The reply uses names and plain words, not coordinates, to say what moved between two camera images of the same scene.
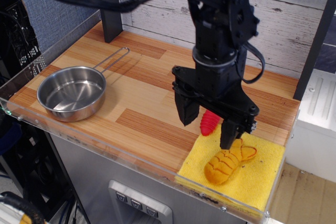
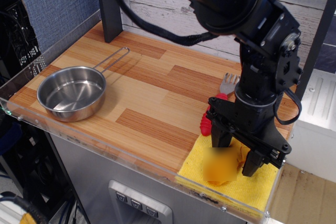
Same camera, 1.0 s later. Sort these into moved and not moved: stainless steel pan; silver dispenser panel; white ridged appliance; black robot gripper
Moved: black robot gripper
Not moved: silver dispenser panel; white ridged appliance; stainless steel pan
